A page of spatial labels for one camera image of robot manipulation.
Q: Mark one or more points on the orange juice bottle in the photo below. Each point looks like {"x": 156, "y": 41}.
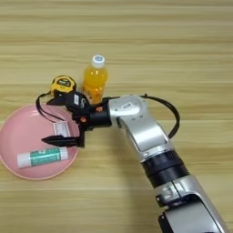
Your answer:
{"x": 94, "y": 79}

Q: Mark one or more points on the small pink white box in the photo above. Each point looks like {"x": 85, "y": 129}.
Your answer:
{"x": 61, "y": 129}

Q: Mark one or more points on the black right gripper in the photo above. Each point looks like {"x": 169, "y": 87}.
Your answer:
{"x": 98, "y": 116}

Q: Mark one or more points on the white green glue stick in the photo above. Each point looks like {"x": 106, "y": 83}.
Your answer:
{"x": 42, "y": 157}

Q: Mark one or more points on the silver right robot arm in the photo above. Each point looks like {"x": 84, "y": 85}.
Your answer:
{"x": 145, "y": 127}

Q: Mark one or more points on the yellow black tape measure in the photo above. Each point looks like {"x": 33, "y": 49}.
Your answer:
{"x": 62, "y": 83}

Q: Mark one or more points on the pink round plate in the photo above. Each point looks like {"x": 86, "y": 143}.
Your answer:
{"x": 21, "y": 133}

